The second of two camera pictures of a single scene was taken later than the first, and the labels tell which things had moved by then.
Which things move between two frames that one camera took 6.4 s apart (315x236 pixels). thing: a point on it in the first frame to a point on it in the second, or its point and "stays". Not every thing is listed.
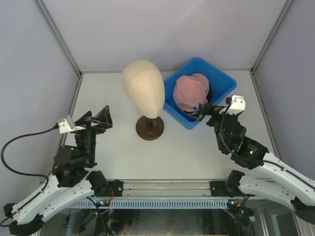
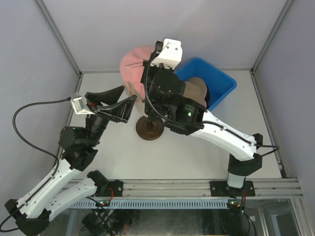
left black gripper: x=104 y=119 to x=118 y=111
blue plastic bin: x=221 y=84 stays
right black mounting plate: x=218 y=189 stays
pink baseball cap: x=189 y=91 to x=132 y=68
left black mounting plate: x=116 y=186 stays
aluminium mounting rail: x=166 y=188 stays
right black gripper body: x=216 y=118 to x=153 y=71
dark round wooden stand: x=149 y=129 stays
